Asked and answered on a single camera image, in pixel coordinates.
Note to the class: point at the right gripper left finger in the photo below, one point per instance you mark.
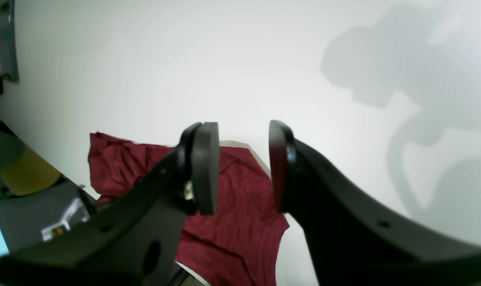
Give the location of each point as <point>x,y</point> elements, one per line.
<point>133,242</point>

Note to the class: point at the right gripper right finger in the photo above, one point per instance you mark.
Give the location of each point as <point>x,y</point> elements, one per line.
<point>353,239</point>

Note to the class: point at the dark red long-sleeve shirt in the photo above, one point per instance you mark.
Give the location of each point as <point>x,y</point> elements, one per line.
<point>237,246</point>

